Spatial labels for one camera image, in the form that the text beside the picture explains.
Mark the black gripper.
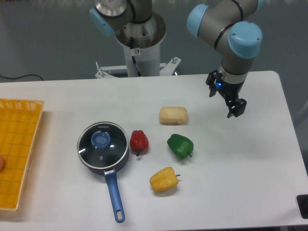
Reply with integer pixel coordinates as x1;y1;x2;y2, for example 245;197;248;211
205;68;247;118

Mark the glass pot lid blue knob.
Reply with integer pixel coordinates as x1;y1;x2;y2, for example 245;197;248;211
77;122;129;169

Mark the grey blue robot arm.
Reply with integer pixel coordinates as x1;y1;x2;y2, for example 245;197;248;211
90;0;264;117

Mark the beige bread loaf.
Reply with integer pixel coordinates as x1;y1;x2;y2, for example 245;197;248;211
159;106;188;125

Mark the green bell pepper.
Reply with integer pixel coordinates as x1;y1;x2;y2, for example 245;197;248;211
167;134;194;159

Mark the red bell pepper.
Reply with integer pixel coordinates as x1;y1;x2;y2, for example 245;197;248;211
130;130;149;156

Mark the yellow bell pepper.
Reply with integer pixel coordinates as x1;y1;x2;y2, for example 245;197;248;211
149;167;180;192

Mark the black table edge device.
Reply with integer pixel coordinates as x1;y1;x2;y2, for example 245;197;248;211
296;194;308;219

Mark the yellow woven basket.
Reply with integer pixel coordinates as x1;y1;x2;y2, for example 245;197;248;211
0;98;44;211

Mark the blue saucepan with handle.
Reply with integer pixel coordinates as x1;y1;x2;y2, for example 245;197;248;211
77;122;130;223

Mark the black floor cable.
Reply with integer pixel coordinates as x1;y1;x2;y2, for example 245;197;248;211
0;74;44;81

